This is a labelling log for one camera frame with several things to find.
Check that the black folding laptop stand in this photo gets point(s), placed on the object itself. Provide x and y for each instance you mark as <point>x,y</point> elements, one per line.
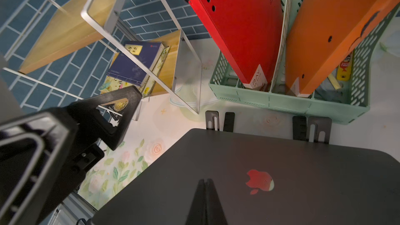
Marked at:
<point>311,129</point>

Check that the mint green file organizer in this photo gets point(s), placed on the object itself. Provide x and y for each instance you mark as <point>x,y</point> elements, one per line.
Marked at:
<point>342,101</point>

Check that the red file folder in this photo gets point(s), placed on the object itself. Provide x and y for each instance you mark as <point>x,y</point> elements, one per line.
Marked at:
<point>248,33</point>

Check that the orange file folder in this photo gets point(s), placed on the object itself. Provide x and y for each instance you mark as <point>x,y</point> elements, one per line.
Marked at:
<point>323,34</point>

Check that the grey laptop computer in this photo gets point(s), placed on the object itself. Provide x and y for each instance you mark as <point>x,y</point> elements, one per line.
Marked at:
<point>262,181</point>

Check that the wooden white-framed shelf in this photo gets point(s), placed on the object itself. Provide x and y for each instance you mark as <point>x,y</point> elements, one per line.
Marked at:
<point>77,24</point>

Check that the floral table mat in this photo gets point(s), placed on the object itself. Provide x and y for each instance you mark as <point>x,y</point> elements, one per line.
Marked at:
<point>161,124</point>

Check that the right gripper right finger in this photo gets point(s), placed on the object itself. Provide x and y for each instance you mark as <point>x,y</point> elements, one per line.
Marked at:
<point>206,208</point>

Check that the yellow-green illustrated book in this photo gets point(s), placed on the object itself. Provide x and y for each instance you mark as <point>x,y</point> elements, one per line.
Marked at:
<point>111,83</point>

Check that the yellow item in organizer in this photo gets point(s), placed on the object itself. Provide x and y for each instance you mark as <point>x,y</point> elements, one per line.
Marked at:
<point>344,69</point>

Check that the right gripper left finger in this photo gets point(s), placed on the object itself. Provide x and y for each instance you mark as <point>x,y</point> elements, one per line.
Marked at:
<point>46,155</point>

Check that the black book gold emblem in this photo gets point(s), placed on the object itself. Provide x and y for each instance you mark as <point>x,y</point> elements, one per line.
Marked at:
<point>117,106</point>

